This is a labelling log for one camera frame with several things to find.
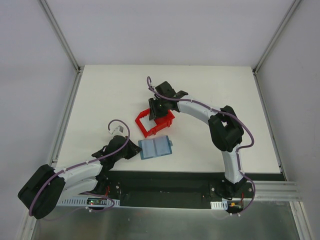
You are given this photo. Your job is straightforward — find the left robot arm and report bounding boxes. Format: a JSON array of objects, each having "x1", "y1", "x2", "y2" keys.
[{"x1": 17, "y1": 135, "x2": 142, "y2": 220}]

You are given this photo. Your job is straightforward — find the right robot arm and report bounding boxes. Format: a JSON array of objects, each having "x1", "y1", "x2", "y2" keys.
[{"x1": 147, "y1": 76, "x2": 247, "y2": 199}]

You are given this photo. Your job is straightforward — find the blue leather card holder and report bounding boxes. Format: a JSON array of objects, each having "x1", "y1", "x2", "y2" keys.
[{"x1": 138, "y1": 135, "x2": 173, "y2": 160}]

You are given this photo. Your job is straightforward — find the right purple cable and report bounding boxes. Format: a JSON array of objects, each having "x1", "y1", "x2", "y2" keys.
[{"x1": 146, "y1": 76, "x2": 256, "y2": 220}]

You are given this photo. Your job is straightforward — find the right white cable duct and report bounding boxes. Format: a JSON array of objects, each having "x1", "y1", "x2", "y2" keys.
[{"x1": 210, "y1": 201, "x2": 228, "y2": 211}]

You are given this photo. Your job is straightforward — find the left aluminium frame post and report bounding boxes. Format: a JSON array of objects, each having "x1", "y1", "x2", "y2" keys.
[{"x1": 37, "y1": 0, "x2": 85, "y2": 75}]

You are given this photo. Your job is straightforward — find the left white cable duct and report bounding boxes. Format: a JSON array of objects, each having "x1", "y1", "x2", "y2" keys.
[{"x1": 56, "y1": 196, "x2": 120, "y2": 208}]

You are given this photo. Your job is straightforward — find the aluminium front rail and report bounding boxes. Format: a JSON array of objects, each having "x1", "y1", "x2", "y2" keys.
[{"x1": 254, "y1": 181, "x2": 302, "y2": 202}]

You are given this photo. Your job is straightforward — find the white cable duct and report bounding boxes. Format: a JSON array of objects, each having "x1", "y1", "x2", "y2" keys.
[
  {"x1": 210, "y1": 201, "x2": 228, "y2": 211},
  {"x1": 56, "y1": 196, "x2": 120, "y2": 208}
]

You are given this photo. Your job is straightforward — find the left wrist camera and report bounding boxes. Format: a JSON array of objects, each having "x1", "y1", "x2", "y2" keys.
[{"x1": 108, "y1": 125, "x2": 124, "y2": 136}]

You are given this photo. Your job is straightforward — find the aluminium frame post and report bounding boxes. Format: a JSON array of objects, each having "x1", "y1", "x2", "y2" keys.
[
  {"x1": 251, "y1": 0, "x2": 303, "y2": 76},
  {"x1": 37, "y1": 0, "x2": 85, "y2": 75}
]

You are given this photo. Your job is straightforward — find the right aluminium frame post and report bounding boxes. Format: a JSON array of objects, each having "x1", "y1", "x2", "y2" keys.
[{"x1": 251, "y1": 0, "x2": 303, "y2": 76}]

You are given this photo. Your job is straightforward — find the red plastic bin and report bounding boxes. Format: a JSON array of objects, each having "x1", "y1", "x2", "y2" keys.
[{"x1": 135, "y1": 108, "x2": 175, "y2": 138}]

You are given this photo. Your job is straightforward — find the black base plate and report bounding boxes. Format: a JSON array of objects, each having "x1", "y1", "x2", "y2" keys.
[{"x1": 83, "y1": 171, "x2": 255, "y2": 211}]

